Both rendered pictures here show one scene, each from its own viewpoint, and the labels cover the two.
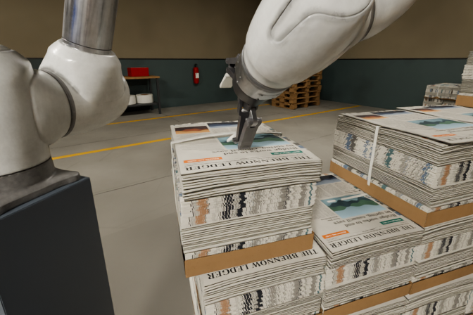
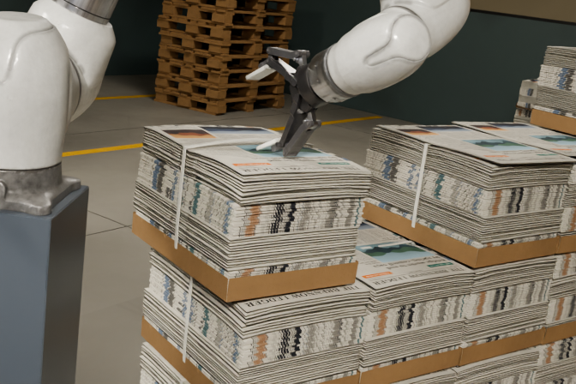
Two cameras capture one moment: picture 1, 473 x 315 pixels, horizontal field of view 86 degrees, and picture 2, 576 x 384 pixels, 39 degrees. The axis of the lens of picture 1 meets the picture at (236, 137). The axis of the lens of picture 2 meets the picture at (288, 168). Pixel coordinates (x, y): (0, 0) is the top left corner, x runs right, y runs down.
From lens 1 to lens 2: 0.96 m
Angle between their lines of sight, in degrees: 20
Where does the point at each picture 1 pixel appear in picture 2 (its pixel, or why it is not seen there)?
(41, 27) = not seen: outside the picture
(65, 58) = (75, 29)
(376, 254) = (422, 299)
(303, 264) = (345, 297)
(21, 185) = (54, 182)
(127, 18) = not seen: outside the picture
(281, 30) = (375, 60)
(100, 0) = not seen: outside the picture
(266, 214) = (312, 233)
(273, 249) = (315, 278)
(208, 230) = (255, 244)
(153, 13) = not seen: outside the picture
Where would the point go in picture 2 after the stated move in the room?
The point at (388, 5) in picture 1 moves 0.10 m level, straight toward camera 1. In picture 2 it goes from (438, 41) to (439, 45)
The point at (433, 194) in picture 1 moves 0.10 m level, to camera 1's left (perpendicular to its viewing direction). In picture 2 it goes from (484, 225) to (442, 225)
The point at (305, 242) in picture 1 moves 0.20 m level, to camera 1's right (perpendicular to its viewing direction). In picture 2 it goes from (348, 273) to (442, 273)
